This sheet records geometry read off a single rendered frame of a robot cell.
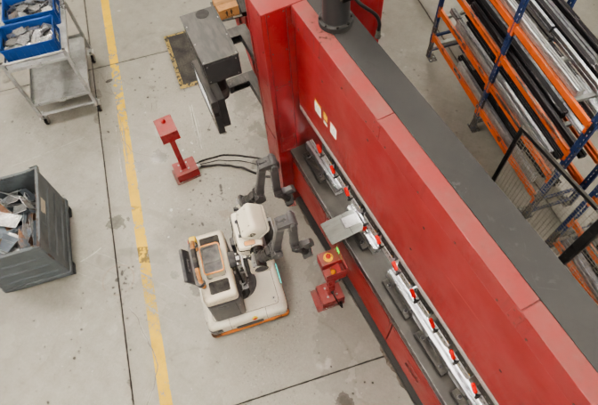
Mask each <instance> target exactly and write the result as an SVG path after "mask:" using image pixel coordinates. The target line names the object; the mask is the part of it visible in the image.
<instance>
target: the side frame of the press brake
mask: <svg viewBox="0 0 598 405"><path fill-rule="evenodd" d="M301 1H302V0H245V3H246V14H247V19H248V25H249V30H250V36H251V41H252V46H253V52H254V58H255V68H256V74H257V79H258V85H259V90H260V95H261V102H262V107H263V117H264V123H265V128H266V133H267V139H268V145H269V151H270V153H272V154H273V155H275V157H276V159H277V162H278V165H279V180H280V186H281V188H283V187H287V186H288V185H294V187H295V182H294V173H293V164H292V154H291V153H290V150H291V149H294V148H296V147H298V146H300V145H303V144H305V143H306V142H307V141H309V140H311V139H313V141H314V142H315V144H316V145H319V146H320V148H321V151H322V141H321V140H320V138H319V137H318V136H317V134H316V133H315V131H314V130H313V128H312V127H311V124H310V123H309V121H308V120H307V118H306V117H305V115H304V114H303V113H302V111H301V110H300V99H299V84H298V70H297V56H296V41H295V26H294V25H293V24H292V18H291V4H295V3H298V2H301ZM360 1H361V2H362V3H363V4H364V5H366V6H367V7H369V8H370V9H372V10H373V11H375V12H376V13H377V14H378V15H379V17H380V19H381V18H382V10H383V3H384V0H360ZM350 10H351V11H352V12H353V14H354V15H355V16H356V17H357V18H358V20H359V21H360V22H361V23H362V25H363V26H364V27H365V28H366V29H367V30H368V32H369V33H370V34H371V35H372V37H373V38H374V39H376V38H375V34H376V30H377V26H378V23H377V20H376V17H375V16H374V15H373V14H371V13H370V12H368V11H366V10H364V9H363V8H362V7H360V6H359V5H358V4H357V3H356V2H355V0H351V7H350ZM376 41H377V43H378V39H376ZM295 190H296V192H294V193H293V196H294V201H295V200H296V198H298V197H300V194H299V192H298V191H297V189H296V188H295Z"/></svg>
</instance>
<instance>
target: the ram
mask: <svg viewBox="0 0 598 405"><path fill-rule="evenodd" d="M295 41H296V56H297V70H298V84H299V99H300V105H301V106H302V108H303V110H304V111H305V113H306V114H307V116H308V117H309V119H310V120H311V122H312V123H313V124H314V126H315V127H316V129H317V130H318V132H319V134H320V135H321V137H322V138H323V140H324V141H325V143H326V144H327V146H328V147H329V148H330V150H331V151H332V153H333V155H334V156H335V158H336V160H337V161H338V163H339V164H340V166H341V167H342V169H343V170H344V171H345V173H346V174H347V176H348V177H349V179H350V180H351V182H352V184H353V185H354V187H355V188H356V190H357V191H358V193H359V194H360V195H361V197H362V198H363V200H364V201H365V203H366V204H367V206H368V208H369V209H370V211H371V213H372V214H373V216H374V217H375V218H376V220H377V221H378V223H379V224H380V226H381V227H382V229H383V230H384V232H385V234H386V235H387V237H388V238H389V240H390V241H391V243H392V244H393V245H394V247H395V248H396V250H397V251H398V253H399V254H400V256H401V258H402V259H403V261H404V262H405V264H406V265H407V267H408V268H409V270H410V271H411V273H412V274H413V276H414V277H415V279H416V281H417V282H418V284H419V285H420V287H421V288H422V290H423V291H424V292H425V294H426V295H427V297H428V298H429V300H430V301H431V303H432V305H433V306H434V308H435V309H436V311H437V312H438V314H439V315H440V316H441V318H442V319H443V321H444V322H445V324H446V325H447V327H448V329H449V331H450V332H451V334H452V335H453V337H454V338H455V339H456V341H457V342H458V344H459V345H460V347H461V348H462V350H463V351H464V353H465V355H466V356H467V358H468V359H469V361H470V362H471V363H472V365H473V366H474V368H475V369H476V371H477V372H478V374H479V375H480V377H481V379H482V380H483V382H484V383H485V385H486V386H487V387H488V389H489V391H490V392H491V394H492V395H493V397H494V398H495V400H496V401H497V403H498V405H571V404H570V402H569V401H568V400H567V398H566V397H565V396H564V394H563V393H562V391H561V390H560V388H559V387H558V386H557V384H556V383H555V382H554V381H553V379H552V378H551V377H550V375H549V374H548V373H547V371H546V370H545V368H544V367H543V365H542V364H541V363H540V361H539V360H538V359H537V357H536V355H535V354H534V353H533V352H532V351H531V350H530V348H529V347H528V345H527V344H526V342H525V341H524V340H523V338H522V337H521V335H520V334H519V332H518V331H517V330H516V328H515V327H514V326H513V324H512V323H511V322H510V320H509V319H507V317H506V316H505V314H504V312H503V311H502V310H501V308H500V307H499V305H498V304H497V302H496V301H495V300H494V298H493V297H492V296H491V294H490V293H489V291H488V290H487V289H486V288H485V287H484V285H483V284H482V283H481V281H480V279H479V278H478V277H477V275H476V274H475V273H474V271H473V269H472V268H471V267H470V265H469V264H468V263H467V261H466V260H465V259H464V258H463V256H462V255H461V254H460V252H459V251H458V250H457V248H456V247H455V245H454V244H453V242H452V241H451V240H450V238H449V237H448V235H447V234H446V232H445V231H444V230H443V229H442V228H441V226H440V225H439V224H438V222H437V221H436V219H435V218H434V217H433V215H432V214H431V212H430V211H429V209H428V208H427V207H426V205H425V204H424V202H423V201H422V200H421V199H420V198H419V196H418V195H417V194H416V192H415V191H414V189H413V188H412V187H411V185H410V184H409V182H408V181H407V179H406V178H405V177H404V175H403V174H402V172H401V171H400V170H399V168H398V167H397V166H396V165H395V164H394V162H393V161H392V159H391V158H390V156H389V155H388V154H387V152H386V151H385V150H384V148H383V146H382V145H381V144H380V142H379V141H378V140H377V139H376V137H375V136H374V135H373V134H372V132H371V131H370V129H369V128H368V126H367V125H366V123H365V122H364V121H363V119H362V118H361V117H360V115H359V113H358V112H357V111H356V109H355V108H353V106H352V105H351V103H350V102H349V100H348V99H347V98H346V96H345V95H344V94H343V92H342V91H341V89H340V88H339V86H338V85H337V84H336V82H335V81H334V79H333V78H332V77H331V76H330V75H329V73H328V72H327V70H326V69H325V68H324V66H323V65H322V63H321V62H320V61H319V59H318V58H317V56H316V55H315V54H314V52H313V51H312V49H311V48H310V47H309V46H308V45H307V43H306V42H305V40H304V39H303V37H302V36H301V35H300V33H299V32H298V31H297V29H295ZM315 100H316V101H317V103H318V104H319V106H320V107H321V118H320V116H319V114H318V113H317V111H316V110H315ZM300 110H301V111H302V113H303V110H302V109H301V107H300ZM324 112H325V114H326V115H327V122H326V123H327V127H326V125H325V124H324V120H325V119H324ZM303 114H304V113H303ZM304 115H305V114H304ZM305 117H306V116H305ZM306 118H307V117H306ZM309 119H308V118H307V120H308V121H309ZM325 121H326V120H325ZM330 121H331V123H332V124H333V126H334V127H335V129H336V140H335V138H334V136H333V135H332V134H331V133H330ZM311 122H310V121H309V123H310V124H311ZM311 127H312V128H313V130H314V131H315V133H316V134H317V136H318V137H319V135H318V133H317V132H316V130H315V129H314V127H313V126H312V124H311ZM319 138H320V137H319ZM320 140H321V138H320ZM321 141H322V140H321ZM322 143H323V144H324V146H325V147H326V149H327V151H328V152H329V154H330V155H331V153H330V151H329V150H328V148H327V146H326V145H325V143H324V142H323V141H322ZM331 157H332V159H333V160H334V161H335V159H334V158H333V156H332V155H331ZM335 163H336V161H335ZM336 164H337V163H336ZM337 166H338V167H339V169H340V170H341V172H342V173H343V171H342V169H341V168H340V166H339V165H338V164H337ZM343 175H344V177H345V178H346V180H347V181H348V183H349V184H350V185H351V183H350V182H349V180H348V179H347V177H346V176H345V174H344V173H343ZM351 187H352V185H351ZM352 188H353V187H352ZM353 190H354V192H355V193H356V195H357V196H358V198H359V199H360V197H359V195H358V194H357V192H356V190H355V189H354V188H353ZM360 201H361V203H362V204H363V206H364V207H365V208H366V206H365V205H364V203H363V202H362V200H361V199H360ZM366 209H367V208H366ZM367 211H368V209H367ZM368 213H369V211H368ZM369 214H370V213H369ZM370 216H371V217H372V219H373V220H374V222H375V224H376V226H377V227H378V229H379V230H380V232H382V230H381V229H380V227H379V226H378V224H377V223H376V221H375V219H374V218H373V216H372V215H371V214H370ZM382 234H383V235H384V233H383V232H382ZM384 237H385V236H384ZM385 239H386V240H387V242H388V243H389V245H390V246H391V248H392V250H393V251H394V253H395V255H396V256H397V257H398V258H399V256H398V255H397V253H396V252H395V250H394V249H393V247H392V245H391V244H390V242H389V241H388V239H387V238H386V237H385ZM399 260H400V258H399ZM400 262H401V263H402V265H403V266H404V268H405V269H406V271H407V272H408V274H409V276H410V277H411V279H412V280H413V281H414V279H413V278H412V276H411V275H410V273H409V271H408V269H407V268H406V266H405V265H404V263H403V262H402V261H401V260H400ZM414 282H415V281H414ZM415 284H416V282H415ZM416 286H417V288H418V289H419V291H420V292H421V294H422V295H423V297H424V299H425V300H426V302H427V303H428V304H429V305H430V303H429V302H428V300H427V299H426V297H425V296H424V294H423V292H422V291H421V289H420V288H419V286H418V285H417V284H416ZM430 307H431V308H432V306H431V305H430ZM432 310H433V312H434V313H435V315H436V316H437V318H438V320H439V321H440V323H441V325H442V326H443V327H444V328H445V326H444V325H443V323H442V322H441V320H440V318H439V317H438V315H437V313H436V312H435V310H434V309H433V308H432ZM445 330H446V331H447V329H446V328H445ZM447 333H448V335H449V336H450V338H451V339H452V341H453V342H454V344H455V345H456V347H457V349H458V350H459V351H460V353H461V354H462V356H463V357H464V359H465V361H466V362H467V364H468V365H469V367H470V368H471V370H472V371H473V373H474V375H475V376H476V377H477V378H478V376H477V375H476V373H475V372H474V370H473V368H472V367H471V365H470V364H469V362H468V361H467V359H466V358H465V356H464V355H463V353H462V352H461V350H460V349H459V347H458V346H457V344H456V342H455V341H454V339H453V338H452V336H451V335H450V333H449V332H448V331H447ZM478 380H479V381H480V383H481V385H482V387H483V388H484V390H485V391H486V393H487V394H488V396H489V397H490V399H491V400H492V401H493V399H492V398H491V396H490V395H489V392H488V391H487V389H486V388H485V386H484V385H483V383H482V382H481V380H480V379H479V378H478ZM493 403H494V404H495V405H496V403H495V402H494V401H493Z"/></svg>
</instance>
